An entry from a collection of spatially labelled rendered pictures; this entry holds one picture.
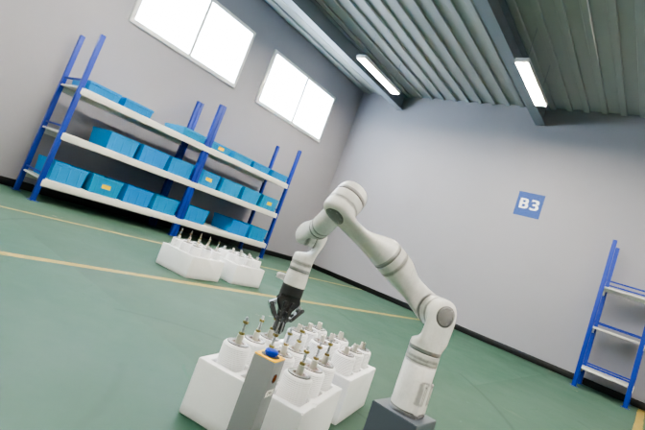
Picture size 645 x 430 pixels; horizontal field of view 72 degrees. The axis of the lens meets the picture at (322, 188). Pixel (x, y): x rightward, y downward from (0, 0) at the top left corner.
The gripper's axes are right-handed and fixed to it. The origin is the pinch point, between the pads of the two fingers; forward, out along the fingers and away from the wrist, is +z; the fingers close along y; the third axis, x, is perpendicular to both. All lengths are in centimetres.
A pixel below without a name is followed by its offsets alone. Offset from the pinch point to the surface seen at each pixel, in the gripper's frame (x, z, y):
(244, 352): 4.3, 11.6, -6.6
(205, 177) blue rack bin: 513, -57, 45
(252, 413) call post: -21.2, 18.8, -8.2
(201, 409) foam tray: 3.7, 31.2, -13.9
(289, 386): -11.6, 13.5, 4.7
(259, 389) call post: -20.8, 12.4, -8.5
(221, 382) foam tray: 1.2, 21.1, -11.6
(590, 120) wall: 341, -350, 542
